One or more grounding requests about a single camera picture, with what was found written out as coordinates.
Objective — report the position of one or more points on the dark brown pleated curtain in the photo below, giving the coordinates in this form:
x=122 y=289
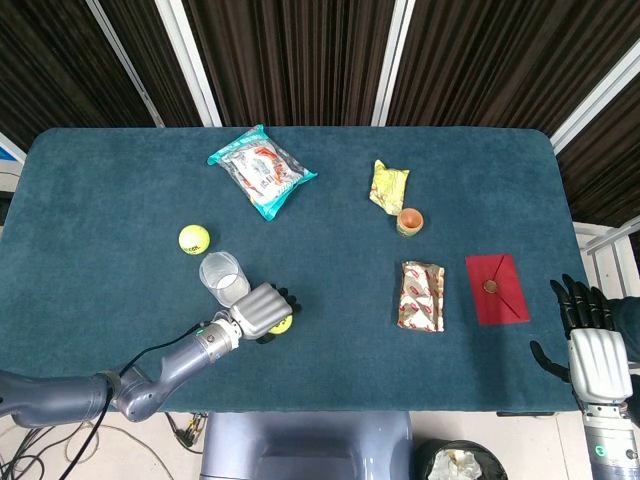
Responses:
x=300 y=60

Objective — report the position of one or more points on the teal snack bag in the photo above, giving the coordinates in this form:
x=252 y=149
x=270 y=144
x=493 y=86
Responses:
x=260 y=170

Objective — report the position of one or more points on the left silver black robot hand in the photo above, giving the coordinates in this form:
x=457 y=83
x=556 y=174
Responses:
x=260 y=310

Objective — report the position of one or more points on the crumpled yellow wrapper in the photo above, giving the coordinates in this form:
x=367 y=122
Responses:
x=387 y=187

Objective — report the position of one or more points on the white metal rack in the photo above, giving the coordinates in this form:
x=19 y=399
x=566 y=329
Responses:
x=600 y=240

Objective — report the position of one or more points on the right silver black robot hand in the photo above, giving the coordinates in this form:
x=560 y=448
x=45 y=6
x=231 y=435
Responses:
x=597 y=360

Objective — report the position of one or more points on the small orange green cup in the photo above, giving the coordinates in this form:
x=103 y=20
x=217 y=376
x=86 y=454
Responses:
x=410 y=222

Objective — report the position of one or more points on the crumpled white paper trash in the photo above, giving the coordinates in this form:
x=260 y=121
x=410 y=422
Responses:
x=455 y=465

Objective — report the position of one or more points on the gold red snack packet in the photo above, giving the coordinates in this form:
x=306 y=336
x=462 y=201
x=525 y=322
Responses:
x=420 y=295

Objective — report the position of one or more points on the black power strip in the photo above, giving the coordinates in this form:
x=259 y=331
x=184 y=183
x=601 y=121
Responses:
x=187 y=432

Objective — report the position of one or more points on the teal table cloth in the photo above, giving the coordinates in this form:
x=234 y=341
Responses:
x=340 y=300

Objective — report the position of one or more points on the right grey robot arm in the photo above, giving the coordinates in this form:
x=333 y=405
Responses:
x=610 y=450

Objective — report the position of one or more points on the black trash bin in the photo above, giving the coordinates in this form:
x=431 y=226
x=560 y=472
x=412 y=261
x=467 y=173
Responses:
x=422 y=460

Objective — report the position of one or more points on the clear plastic cup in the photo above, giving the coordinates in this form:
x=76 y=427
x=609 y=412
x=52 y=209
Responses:
x=222 y=280

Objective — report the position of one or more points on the yellow tennis ball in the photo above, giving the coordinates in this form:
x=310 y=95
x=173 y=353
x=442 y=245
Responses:
x=194 y=239
x=281 y=326

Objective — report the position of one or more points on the white frame bar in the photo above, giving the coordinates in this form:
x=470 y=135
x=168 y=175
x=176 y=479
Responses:
x=391 y=65
x=190 y=65
x=125 y=65
x=595 y=100

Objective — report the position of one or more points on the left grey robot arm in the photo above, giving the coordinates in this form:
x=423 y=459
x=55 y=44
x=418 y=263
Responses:
x=190 y=350

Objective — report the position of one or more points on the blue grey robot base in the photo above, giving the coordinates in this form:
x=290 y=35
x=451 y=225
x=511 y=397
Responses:
x=300 y=445

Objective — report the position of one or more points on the red envelope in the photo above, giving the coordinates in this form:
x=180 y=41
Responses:
x=500 y=310

